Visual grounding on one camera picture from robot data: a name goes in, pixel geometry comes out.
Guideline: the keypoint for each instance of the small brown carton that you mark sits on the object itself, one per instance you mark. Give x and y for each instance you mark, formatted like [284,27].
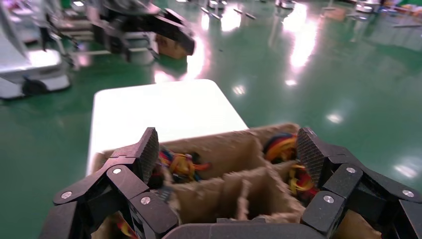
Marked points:
[171,49]

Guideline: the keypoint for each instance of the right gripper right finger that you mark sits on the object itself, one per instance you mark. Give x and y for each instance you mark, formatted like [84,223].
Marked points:
[343,184]

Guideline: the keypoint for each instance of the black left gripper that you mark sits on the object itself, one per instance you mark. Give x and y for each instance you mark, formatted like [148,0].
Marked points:
[128,29]

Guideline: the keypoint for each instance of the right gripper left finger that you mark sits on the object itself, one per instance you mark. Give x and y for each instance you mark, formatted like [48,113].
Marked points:
[125,184]

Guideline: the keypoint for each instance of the brown cardboard box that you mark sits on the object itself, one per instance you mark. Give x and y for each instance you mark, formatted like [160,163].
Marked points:
[224,148]

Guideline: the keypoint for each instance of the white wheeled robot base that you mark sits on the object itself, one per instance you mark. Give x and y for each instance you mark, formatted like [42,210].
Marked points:
[19,66]

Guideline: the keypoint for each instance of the brown cardboard divider grid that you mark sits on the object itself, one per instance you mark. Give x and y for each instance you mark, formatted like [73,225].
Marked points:
[260,194]

